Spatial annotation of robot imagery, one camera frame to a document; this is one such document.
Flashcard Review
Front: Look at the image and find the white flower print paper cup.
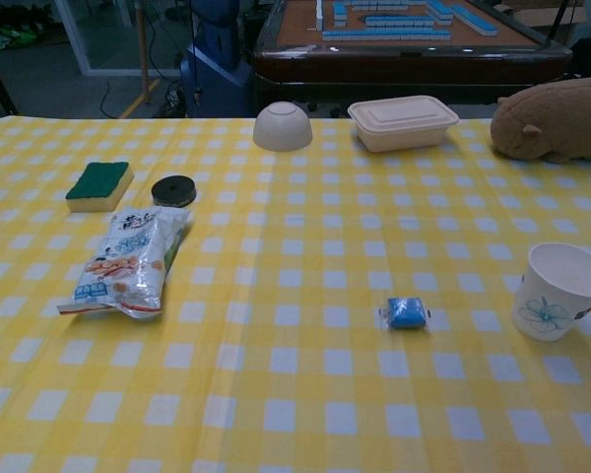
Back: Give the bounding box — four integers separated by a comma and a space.
510, 241, 591, 342

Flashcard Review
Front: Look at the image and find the beige upturned bowl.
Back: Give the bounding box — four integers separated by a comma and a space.
252, 101, 313, 153

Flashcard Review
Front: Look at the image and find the black round disc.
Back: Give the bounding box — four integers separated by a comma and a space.
151, 175, 198, 208

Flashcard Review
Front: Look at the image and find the small blue wrapped block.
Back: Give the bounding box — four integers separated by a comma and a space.
377, 295, 435, 335

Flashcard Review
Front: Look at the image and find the beige lidded lunch box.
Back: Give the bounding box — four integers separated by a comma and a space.
347, 95, 461, 154

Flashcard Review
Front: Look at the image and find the yellow white checkered tablecloth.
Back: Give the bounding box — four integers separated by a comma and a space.
0, 116, 591, 473

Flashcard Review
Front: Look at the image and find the white snack bag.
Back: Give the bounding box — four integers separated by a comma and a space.
56, 205, 193, 321

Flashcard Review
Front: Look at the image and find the blue chair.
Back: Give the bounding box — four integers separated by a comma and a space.
179, 0, 252, 118

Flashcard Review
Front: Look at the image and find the green and yellow sponge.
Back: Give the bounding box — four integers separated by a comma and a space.
64, 161, 136, 214

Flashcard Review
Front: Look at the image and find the dark wood mahjong table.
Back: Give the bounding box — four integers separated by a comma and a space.
249, 0, 574, 112

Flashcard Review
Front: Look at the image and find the long blue mahjong tile row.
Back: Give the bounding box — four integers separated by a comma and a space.
321, 29, 452, 41

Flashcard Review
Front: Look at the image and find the short blue mahjong tile row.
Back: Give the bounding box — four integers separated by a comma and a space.
363, 16, 434, 29

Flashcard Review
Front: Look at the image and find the wooden pole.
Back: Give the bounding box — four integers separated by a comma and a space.
138, 0, 153, 104

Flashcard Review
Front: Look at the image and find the diagonal blue mahjong tile row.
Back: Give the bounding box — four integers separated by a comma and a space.
426, 0, 498, 38

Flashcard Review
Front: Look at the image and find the brown plush capybara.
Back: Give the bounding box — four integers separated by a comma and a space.
490, 77, 591, 165

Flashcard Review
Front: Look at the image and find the white door frame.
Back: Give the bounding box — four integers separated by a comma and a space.
57, 0, 183, 78

